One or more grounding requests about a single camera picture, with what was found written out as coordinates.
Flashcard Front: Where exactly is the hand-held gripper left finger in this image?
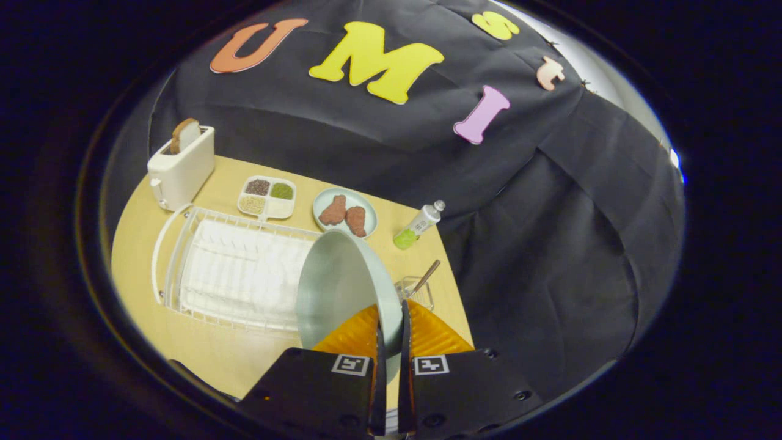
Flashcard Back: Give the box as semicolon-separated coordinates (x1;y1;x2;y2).
237;304;388;439

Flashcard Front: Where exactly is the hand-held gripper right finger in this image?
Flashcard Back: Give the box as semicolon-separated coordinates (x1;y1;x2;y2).
397;298;544;439

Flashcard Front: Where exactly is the clear wire basket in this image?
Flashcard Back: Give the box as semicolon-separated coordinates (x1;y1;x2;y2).
394;276;435;312

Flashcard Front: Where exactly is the large pale green plate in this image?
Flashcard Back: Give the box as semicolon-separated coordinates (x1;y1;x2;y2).
296;229;404;384

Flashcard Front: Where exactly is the wooden handled spoon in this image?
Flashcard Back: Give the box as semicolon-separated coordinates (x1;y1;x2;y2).
411;260;441;295

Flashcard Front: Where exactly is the white wire dish rack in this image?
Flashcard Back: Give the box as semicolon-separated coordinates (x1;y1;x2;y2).
151;203;324;334

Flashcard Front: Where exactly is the small pale green plate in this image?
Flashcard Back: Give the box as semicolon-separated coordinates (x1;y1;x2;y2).
312;187;378;239

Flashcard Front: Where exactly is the green bottle with white label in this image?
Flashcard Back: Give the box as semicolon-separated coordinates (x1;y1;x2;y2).
393;200;446;251

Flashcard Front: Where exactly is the white divided grain tray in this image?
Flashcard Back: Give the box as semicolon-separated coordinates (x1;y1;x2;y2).
237;175;298;222

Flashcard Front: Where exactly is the white toaster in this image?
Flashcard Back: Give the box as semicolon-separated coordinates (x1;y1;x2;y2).
147;125;216;212

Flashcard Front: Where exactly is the brown bread slice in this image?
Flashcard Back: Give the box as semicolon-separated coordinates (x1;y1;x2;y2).
169;118;201;155

